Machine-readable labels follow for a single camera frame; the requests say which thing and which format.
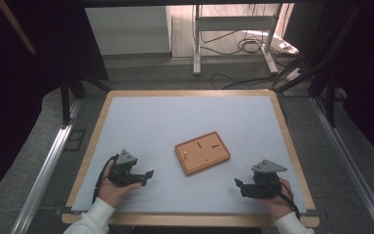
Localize black floor cable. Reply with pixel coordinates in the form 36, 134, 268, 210
209, 72, 276, 91

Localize person's left hand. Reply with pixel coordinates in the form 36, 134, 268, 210
96, 160, 143, 209

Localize wooden bar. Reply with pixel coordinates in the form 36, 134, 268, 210
0, 0, 37, 56

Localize tangle of black cables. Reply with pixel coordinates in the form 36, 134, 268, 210
200, 29, 276, 57

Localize white power strip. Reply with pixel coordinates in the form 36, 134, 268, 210
284, 67, 304, 83

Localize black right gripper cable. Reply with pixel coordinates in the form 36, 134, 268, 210
278, 181, 302, 221

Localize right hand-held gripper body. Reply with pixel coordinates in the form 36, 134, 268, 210
242, 158, 288, 200

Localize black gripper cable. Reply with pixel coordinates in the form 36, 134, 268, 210
92, 153, 120, 205
278, 181, 302, 221

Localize wooden photo frame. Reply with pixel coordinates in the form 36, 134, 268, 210
174, 131, 232, 176

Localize white cabinet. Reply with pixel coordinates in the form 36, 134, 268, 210
85, 6, 172, 57

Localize white metal stand frame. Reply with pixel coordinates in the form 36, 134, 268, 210
192, 3, 284, 76

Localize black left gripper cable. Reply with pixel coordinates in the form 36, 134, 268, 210
92, 153, 120, 205

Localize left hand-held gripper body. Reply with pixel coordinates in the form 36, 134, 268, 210
108, 148, 139, 188

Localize black metal stand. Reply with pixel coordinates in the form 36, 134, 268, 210
58, 69, 113, 127
307, 64, 340, 129

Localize aluminium rail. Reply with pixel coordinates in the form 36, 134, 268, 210
10, 125, 75, 234
309, 97, 374, 234

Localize person's right hand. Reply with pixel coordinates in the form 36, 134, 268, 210
256, 176, 296, 221

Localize white table mat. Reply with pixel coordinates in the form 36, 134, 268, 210
71, 96, 308, 215

